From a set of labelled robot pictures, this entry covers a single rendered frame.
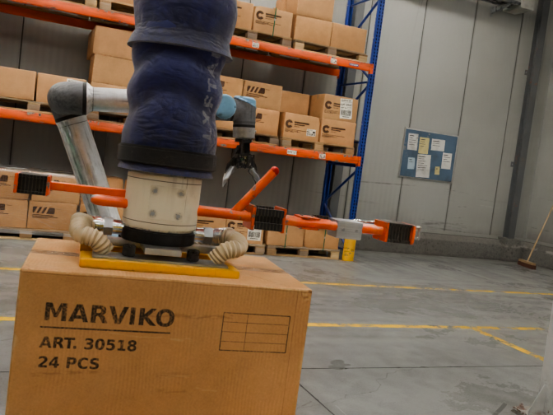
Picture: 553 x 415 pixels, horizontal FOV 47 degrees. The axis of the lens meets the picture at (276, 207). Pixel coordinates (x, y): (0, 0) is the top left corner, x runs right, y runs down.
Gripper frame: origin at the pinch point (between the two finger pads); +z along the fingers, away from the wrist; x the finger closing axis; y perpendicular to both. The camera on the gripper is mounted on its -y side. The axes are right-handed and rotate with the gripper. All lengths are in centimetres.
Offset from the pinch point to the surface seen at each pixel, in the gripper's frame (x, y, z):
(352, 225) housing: 2, 110, 2
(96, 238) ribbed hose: -60, 118, 4
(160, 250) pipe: -47, 119, 7
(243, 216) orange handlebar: -26, 110, 0
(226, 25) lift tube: -33, 115, -43
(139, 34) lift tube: -52, 113, -39
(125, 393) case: -54, 126, 35
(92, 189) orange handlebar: -60, 82, -4
